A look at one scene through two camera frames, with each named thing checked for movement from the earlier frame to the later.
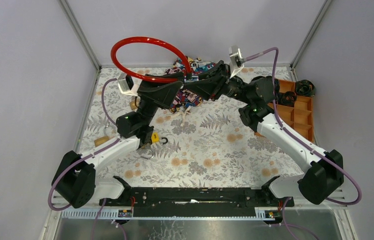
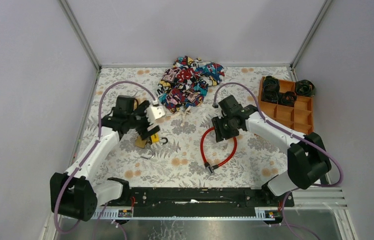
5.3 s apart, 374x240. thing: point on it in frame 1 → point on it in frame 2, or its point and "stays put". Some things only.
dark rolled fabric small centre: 287,98 stays put
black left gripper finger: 148,84 → 142,107
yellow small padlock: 155,137 stays put
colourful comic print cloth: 184,98 stays put
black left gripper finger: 164,94 → 146,135
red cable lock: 123,41 → 209,169
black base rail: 197,202 stays put
